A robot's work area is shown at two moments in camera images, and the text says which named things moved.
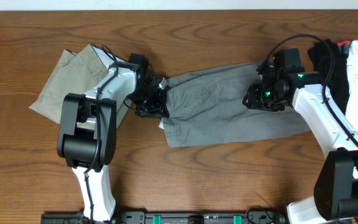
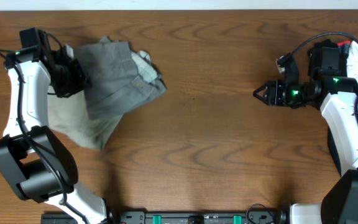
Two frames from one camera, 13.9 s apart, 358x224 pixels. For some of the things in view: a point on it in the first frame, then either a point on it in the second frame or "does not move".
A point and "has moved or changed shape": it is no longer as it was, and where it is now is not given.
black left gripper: (153, 101) → (74, 78)
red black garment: (344, 47) does not move
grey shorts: (206, 107) has moved or changed shape
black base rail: (168, 217) does not move
